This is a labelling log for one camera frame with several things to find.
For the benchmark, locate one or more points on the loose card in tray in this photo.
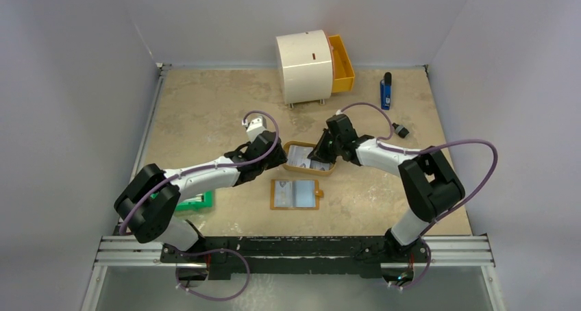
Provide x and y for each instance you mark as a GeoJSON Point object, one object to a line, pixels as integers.
{"type": "Point", "coordinates": [319, 166]}

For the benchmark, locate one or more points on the white round drawer cabinet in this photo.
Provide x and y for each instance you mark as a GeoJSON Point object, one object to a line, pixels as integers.
{"type": "Point", "coordinates": [305, 65]}

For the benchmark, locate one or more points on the small black knob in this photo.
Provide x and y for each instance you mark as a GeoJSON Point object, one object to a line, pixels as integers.
{"type": "Point", "coordinates": [400, 130]}

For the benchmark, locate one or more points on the orange leather card holder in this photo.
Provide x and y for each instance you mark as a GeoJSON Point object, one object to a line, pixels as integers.
{"type": "Point", "coordinates": [307, 195]}

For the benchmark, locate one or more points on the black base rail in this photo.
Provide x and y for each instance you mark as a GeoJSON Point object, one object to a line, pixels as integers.
{"type": "Point", "coordinates": [368, 257]}

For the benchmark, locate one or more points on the green plastic bin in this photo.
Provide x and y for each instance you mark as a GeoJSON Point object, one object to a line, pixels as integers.
{"type": "Point", "coordinates": [204, 200]}

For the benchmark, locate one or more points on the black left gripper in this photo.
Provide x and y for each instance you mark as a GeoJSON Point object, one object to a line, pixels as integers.
{"type": "Point", "coordinates": [277, 158]}

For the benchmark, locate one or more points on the blue black marker pen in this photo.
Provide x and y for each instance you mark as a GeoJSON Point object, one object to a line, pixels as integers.
{"type": "Point", "coordinates": [385, 91]}

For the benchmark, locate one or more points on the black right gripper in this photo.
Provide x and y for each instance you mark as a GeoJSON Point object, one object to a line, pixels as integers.
{"type": "Point", "coordinates": [328, 143]}

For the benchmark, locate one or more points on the orange oval tray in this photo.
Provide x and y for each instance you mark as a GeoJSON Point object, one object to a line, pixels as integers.
{"type": "Point", "coordinates": [303, 170]}

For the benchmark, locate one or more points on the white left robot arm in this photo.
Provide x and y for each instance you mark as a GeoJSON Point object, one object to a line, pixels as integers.
{"type": "Point", "coordinates": [148, 203]}

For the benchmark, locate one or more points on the orange open drawer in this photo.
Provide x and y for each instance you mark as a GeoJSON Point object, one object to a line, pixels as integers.
{"type": "Point", "coordinates": [343, 72]}

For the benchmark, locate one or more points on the silver VIP credit card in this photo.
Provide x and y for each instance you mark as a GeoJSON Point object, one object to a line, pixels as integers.
{"type": "Point", "coordinates": [284, 194]}

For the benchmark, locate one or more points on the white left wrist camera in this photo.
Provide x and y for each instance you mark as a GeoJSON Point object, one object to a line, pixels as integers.
{"type": "Point", "coordinates": [254, 127]}

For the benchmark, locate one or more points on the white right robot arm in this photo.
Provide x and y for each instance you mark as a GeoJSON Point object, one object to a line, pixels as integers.
{"type": "Point", "coordinates": [430, 184]}

